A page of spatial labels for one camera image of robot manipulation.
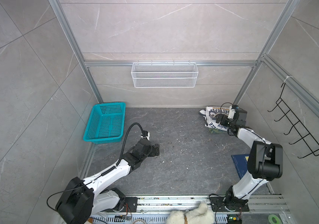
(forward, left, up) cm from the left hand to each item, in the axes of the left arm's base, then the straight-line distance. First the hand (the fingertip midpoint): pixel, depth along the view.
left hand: (154, 143), depth 85 cm
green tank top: (+14, -45, -9) cm, 48 cm away
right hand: (+18, -49, +2) cm, 53 cm away
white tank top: (+28, -44, -6) cm, 52 cm away
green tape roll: (-39, -61, -13) cm, 74 cm away
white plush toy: (-37, -21, 0) cm, 43 cm away
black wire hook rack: (-17, -71, +21) cm, 76 cm away
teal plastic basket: (+27, +40, -12) cm, 50 cm away
